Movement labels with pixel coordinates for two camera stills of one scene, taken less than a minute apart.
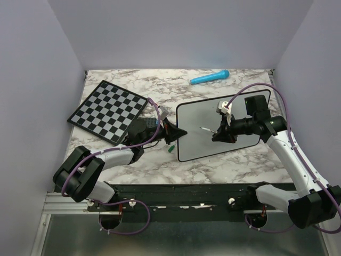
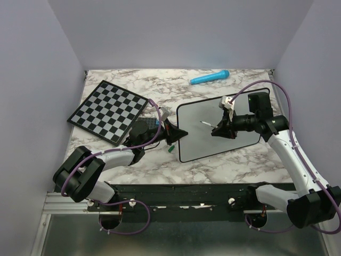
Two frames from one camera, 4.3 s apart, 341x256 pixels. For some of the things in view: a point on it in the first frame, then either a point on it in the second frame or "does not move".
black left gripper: x=171 y=132 does not move
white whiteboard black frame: x=201 y=119 does not move
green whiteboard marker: x=209 y=130 to x=207 y=124
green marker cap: x=171 y=148 does not move
